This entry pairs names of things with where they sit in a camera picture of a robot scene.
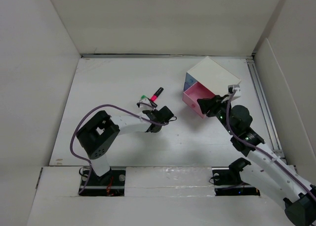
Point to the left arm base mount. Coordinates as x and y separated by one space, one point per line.
113 184

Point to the aluminium rail right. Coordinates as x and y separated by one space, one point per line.
264 107

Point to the pink drawer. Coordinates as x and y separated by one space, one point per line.
193 93

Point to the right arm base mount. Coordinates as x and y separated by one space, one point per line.
227 180

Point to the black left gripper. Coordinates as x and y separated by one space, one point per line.
152 111

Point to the green cap marker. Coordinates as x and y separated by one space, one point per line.
153 103

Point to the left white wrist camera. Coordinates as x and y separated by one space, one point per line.
144 103

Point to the dark blue drawer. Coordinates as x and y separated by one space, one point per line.
186 86

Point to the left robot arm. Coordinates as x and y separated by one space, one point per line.
99 133

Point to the black pink highlighter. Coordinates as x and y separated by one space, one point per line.
156 94

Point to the white drawer cabinet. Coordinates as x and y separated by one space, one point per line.
213 76

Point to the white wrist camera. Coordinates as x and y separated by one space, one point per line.
234 90
144 103

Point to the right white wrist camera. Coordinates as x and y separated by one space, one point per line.
234 90

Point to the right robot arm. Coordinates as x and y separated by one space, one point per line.
259 166

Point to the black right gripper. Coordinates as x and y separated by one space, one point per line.
211 104

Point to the light blue drawer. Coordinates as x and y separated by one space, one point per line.
190 80

